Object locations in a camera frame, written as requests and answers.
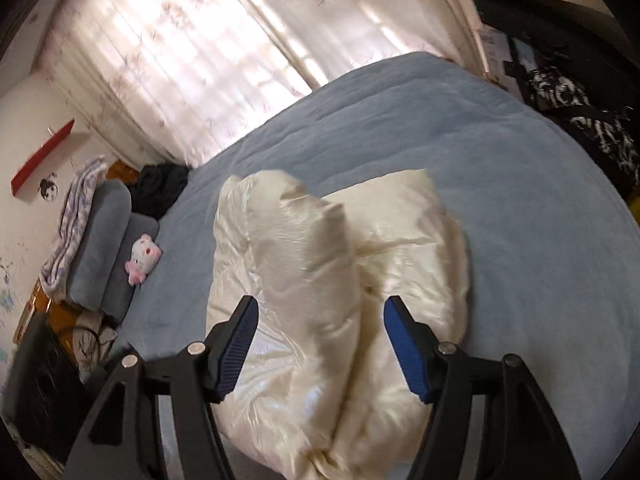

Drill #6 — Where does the white shiny puffer jacket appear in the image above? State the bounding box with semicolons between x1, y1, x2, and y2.
206;170;469;479

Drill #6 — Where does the black clothing pile at headboard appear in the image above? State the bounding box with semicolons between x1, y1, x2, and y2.
128;162;190;220

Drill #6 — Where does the grey beige crumpled cloth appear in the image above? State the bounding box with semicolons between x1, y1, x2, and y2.
72;311;117;372

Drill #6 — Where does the folded floral purple blanket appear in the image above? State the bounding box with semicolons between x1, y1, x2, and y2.
39;155;108;302

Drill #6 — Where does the hello kitty plush toy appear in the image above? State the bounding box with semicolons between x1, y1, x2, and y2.
125;233;163;286

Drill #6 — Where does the blue-grey bed blanket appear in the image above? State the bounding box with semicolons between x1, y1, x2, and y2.
120;53;639;479

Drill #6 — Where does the blue-grey pillow upper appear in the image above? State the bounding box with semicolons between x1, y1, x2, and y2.
66;179;131;311

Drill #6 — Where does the blue-grey pillow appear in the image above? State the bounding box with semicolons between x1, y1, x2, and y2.
66;179;131;311
98;211;162;323

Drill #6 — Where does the blue-grey pillow lower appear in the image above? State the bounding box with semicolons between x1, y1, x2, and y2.
98;211;162;323

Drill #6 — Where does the black white patterned garment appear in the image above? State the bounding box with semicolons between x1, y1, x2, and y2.
509;39;639;200

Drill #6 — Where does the white floral curtain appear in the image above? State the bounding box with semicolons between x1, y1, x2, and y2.
37;0;486;167

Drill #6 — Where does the wooden bookshelf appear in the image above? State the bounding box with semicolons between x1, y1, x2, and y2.
472;0;634;88

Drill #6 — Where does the cartoon wall sticker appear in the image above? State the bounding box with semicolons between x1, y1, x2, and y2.
39;172;58;202

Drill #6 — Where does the red wall shelf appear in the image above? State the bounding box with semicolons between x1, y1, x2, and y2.
10;119;76;197

